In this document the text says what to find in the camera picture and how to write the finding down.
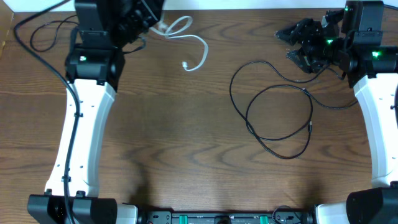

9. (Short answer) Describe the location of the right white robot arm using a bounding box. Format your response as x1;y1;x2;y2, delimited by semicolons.
275;16;397;223

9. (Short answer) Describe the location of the white back board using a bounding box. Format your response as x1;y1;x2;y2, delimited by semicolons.
2;0;398;12

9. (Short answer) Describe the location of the cardboard side panel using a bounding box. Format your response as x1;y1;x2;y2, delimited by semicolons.
0;0;14;55

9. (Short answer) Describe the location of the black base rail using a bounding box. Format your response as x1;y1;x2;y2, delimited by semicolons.
137;207;317;224

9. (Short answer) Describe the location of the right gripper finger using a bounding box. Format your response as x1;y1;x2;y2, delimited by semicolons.
275;18;314;45
286;49;311;73

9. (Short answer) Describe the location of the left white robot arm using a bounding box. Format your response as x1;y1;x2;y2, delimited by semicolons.
27;0;163;223

